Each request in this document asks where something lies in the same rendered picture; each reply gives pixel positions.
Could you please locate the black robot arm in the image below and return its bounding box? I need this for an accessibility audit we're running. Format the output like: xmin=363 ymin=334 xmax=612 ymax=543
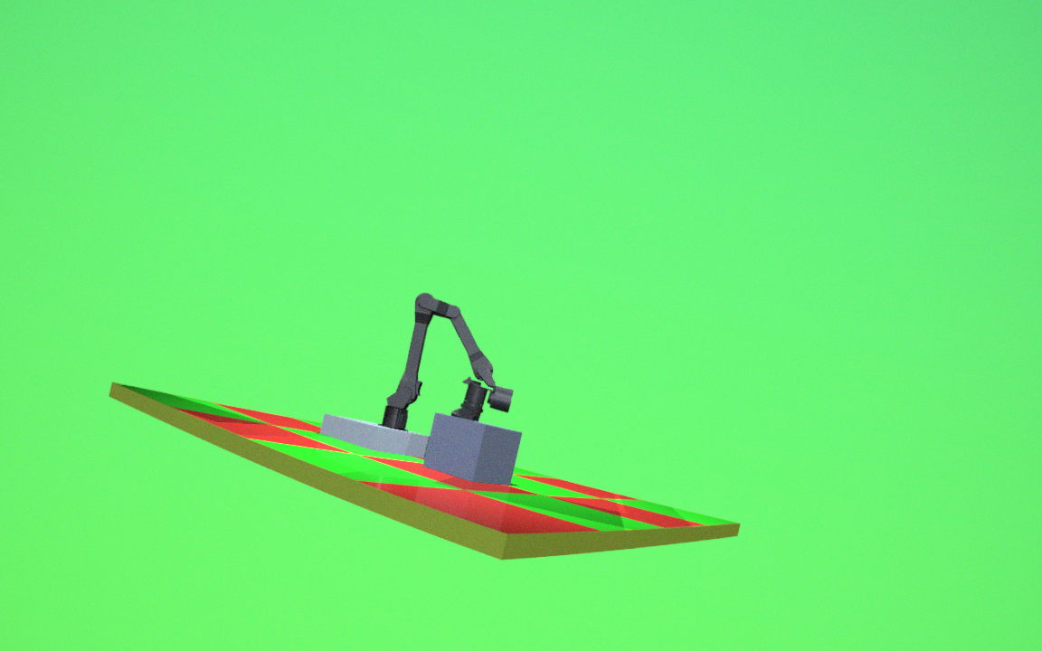
xmin=378 ymin=292 xmax=514 ymax=431

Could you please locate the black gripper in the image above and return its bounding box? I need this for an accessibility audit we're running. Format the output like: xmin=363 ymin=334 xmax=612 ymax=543
xmin=460 ymin=401 xmax=483 ymax=421

